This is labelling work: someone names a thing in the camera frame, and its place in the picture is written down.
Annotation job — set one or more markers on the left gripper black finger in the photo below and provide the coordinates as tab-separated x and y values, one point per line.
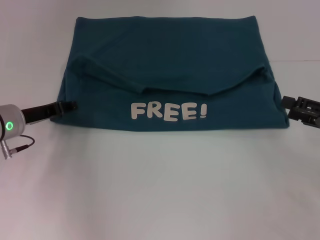
68	106

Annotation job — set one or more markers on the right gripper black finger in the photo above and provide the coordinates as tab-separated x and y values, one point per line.
288	102

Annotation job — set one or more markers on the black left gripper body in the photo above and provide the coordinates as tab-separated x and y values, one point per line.
40	112

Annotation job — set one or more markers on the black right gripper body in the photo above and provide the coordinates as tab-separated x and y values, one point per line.
306	112

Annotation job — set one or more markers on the blue t-shirt with FREE print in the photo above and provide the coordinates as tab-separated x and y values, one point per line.
170	75

